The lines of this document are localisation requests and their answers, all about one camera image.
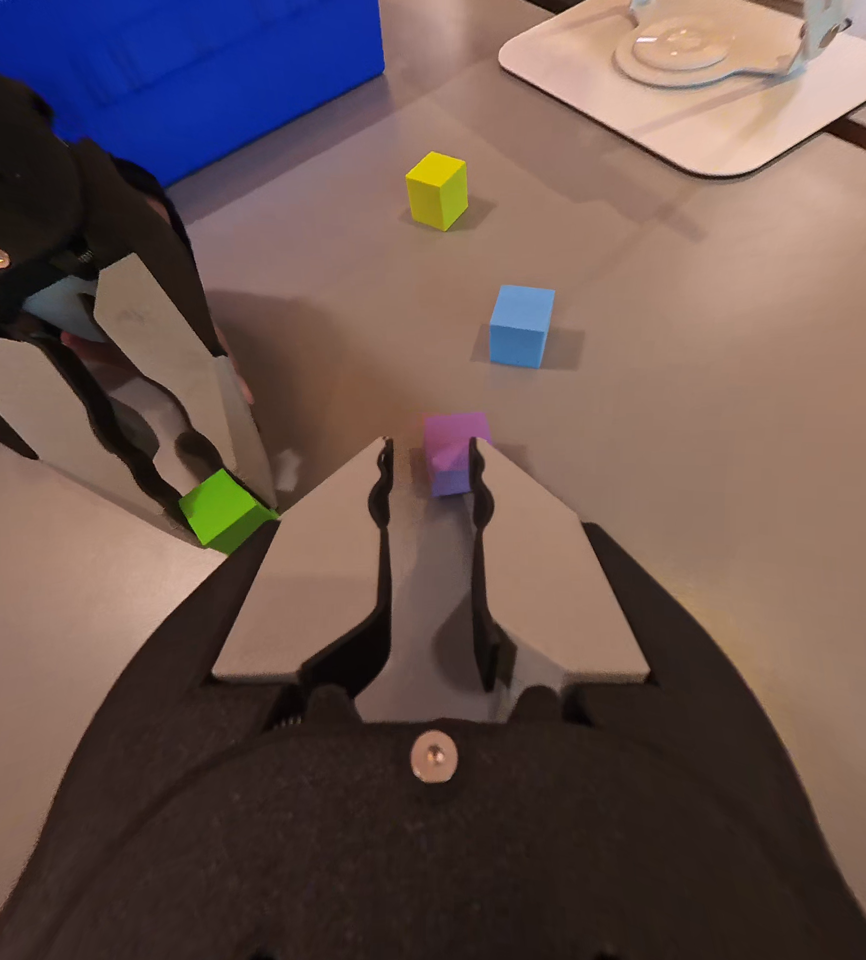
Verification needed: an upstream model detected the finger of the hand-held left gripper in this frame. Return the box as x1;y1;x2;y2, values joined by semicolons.
0;276;197;541
94;253;279;506

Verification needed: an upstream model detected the blue foam cube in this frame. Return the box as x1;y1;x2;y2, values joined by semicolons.
489;284;556;369

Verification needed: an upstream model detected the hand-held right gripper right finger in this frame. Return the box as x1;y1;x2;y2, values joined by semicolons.
466;437;650;721

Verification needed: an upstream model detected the person's left hand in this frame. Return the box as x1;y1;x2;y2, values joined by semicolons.
61;330;255;408

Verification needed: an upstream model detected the blue plastic bin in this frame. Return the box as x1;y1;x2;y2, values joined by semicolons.
0;0;387;189

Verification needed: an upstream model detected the green foam cube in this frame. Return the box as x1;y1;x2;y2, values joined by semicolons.
178;468;281;556

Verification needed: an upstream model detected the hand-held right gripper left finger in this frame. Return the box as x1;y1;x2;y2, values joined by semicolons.
211;436;396;706

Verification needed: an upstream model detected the white document stand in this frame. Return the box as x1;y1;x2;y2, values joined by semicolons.
498;0;866;179

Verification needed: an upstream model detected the purple foam cube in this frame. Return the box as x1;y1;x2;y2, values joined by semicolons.
423;411;492;498

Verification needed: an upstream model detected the yellow foam cube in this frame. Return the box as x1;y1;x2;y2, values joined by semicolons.
405;151;469;232

